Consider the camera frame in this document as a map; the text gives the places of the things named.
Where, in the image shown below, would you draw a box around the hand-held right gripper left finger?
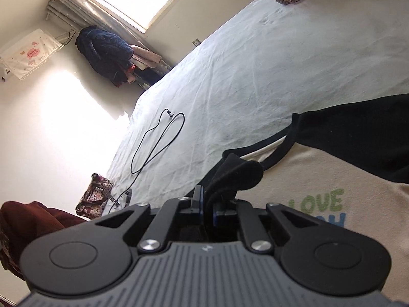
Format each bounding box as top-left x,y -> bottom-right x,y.
86,185 -> 205,255

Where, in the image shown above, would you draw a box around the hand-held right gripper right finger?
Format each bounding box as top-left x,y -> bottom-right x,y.
212,198 -> 323,255

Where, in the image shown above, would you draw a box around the beige and black sweatshirt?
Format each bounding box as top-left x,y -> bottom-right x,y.
204,93 -> 409,295

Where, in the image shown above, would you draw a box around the pink hanging clothes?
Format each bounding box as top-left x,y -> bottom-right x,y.
128,45 -> 162,71

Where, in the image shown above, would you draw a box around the floral bag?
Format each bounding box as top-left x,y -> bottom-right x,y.
76,173 -> 115,218

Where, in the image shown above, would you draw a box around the dark red clothing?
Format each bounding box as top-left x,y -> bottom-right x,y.
0,201 -> 87,280

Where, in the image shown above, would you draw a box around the dark blue hanging jacket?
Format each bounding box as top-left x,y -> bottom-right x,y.
76,26 -> 134,87

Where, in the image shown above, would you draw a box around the white printed air conditioner cover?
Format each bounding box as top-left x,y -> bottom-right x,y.
0,28 -> 63,80

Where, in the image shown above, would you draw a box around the grey patterned curtain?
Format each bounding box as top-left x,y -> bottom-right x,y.
47,0 -> 175,92

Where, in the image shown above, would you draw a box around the black cable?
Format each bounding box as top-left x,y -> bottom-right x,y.
131,109 -> 185,175
109,190 -> 133,213

